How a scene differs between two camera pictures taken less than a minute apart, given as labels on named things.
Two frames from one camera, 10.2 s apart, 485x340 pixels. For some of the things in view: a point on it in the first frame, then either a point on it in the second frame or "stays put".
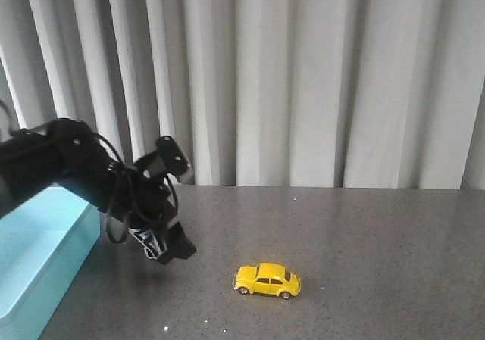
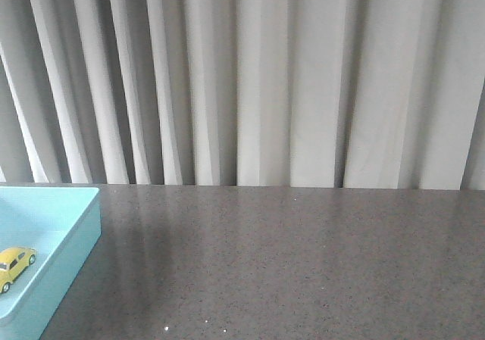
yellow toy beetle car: (267, 278) -> (13, 262)
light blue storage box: (44, 244) stays put
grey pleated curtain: (316, 82) stays put
